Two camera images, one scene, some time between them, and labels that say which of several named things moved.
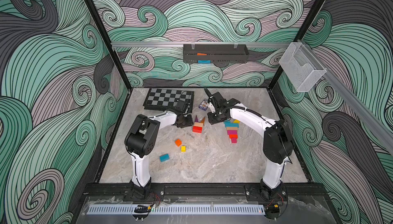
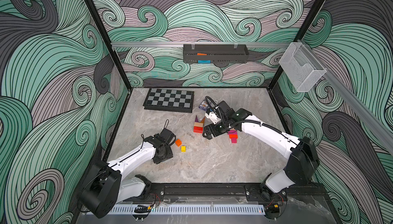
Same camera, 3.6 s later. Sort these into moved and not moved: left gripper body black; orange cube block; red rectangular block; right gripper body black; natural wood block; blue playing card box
Moved: right gripper body black; left gripper body black
Not moved: natural wood block; red rectangular block; orange cube block; blue playing card box
